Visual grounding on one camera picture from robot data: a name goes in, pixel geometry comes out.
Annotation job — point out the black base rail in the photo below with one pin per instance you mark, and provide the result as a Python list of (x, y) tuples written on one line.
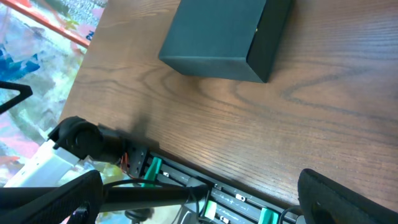
[(223, 203)]

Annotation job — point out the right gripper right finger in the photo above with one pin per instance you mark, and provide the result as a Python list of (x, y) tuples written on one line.
[(323, 200)]

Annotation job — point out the black tripod leg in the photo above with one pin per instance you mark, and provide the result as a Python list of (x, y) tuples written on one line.
[(19, 93)]

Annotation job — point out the black gift box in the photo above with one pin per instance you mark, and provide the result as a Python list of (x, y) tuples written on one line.
[(230, 39)]

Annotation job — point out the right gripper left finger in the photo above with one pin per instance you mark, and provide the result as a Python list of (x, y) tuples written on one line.
[(77, 201)]

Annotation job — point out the black horizontal rod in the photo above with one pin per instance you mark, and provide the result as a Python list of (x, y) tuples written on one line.
[(130, 198)]

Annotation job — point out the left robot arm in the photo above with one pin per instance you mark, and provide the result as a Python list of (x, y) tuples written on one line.
[(73, 140)]

